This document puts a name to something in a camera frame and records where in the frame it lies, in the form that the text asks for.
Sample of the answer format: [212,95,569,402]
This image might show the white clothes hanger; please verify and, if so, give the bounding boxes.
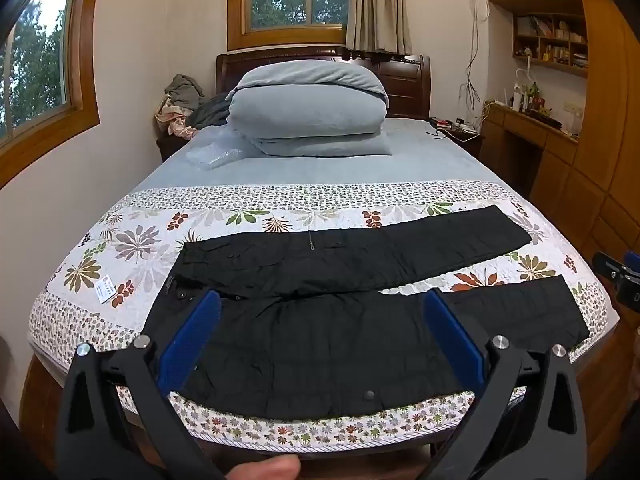
[515,57,539,87]

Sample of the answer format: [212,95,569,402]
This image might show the floral quilt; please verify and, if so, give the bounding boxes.
[27,180,613,453]

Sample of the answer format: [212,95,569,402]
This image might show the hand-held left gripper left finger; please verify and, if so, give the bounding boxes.
[57,290,226,480]

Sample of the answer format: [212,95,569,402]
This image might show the grey bed sheet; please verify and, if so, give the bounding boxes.
[135,117,506,196]

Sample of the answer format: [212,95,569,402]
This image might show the dark garment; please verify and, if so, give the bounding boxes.
[187,92,232,129]

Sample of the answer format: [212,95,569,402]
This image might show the small potted plant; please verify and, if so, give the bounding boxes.
[520,80,545,114]

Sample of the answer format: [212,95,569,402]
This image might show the black pants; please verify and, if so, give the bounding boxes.
[142,204,592,420]

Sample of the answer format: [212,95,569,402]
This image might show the beige curtain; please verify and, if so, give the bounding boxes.
[345,0,413,56]

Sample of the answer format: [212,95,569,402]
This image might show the row of books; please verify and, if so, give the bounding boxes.
[542,42,588,67]

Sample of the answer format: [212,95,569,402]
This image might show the dark nightstand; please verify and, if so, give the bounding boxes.
[429,116,486,161]
[156,135,195,163]

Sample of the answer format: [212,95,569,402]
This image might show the hanging wall cable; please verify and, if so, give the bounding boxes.
[464,0,492,111]

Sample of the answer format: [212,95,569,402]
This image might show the person's left hand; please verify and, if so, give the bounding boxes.
[227,455,301,480]

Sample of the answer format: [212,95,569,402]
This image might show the folded grey duvet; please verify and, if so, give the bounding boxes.
[225,59,393,157]

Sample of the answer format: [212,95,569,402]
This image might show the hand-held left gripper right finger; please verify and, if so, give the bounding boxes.
[422,288,588,480]

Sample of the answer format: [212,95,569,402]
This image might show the clear plastic bag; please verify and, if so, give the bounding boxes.
[186,127,248,170]

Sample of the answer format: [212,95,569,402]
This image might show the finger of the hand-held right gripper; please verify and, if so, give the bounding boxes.
[592,251,640,281]

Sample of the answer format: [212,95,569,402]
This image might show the grey garment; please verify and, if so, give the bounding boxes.
[165,74,206,111]

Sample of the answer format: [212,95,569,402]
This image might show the wooden wall shelf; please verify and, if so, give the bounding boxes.
[512,9,589,79]

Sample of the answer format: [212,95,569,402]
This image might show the wooden wardrobe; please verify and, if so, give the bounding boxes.
[530,0,640,311]

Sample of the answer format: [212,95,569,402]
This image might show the small white card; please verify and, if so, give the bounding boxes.
[94,276,118,305]

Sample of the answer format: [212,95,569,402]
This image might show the wooden bed frame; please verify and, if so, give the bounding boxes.
[19,350,636,480]

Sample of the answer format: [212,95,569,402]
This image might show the wooden desk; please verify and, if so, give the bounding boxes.
[481,101,581,201]

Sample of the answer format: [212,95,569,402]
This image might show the dark wooden headboard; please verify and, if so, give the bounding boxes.
[215,47,432,121]

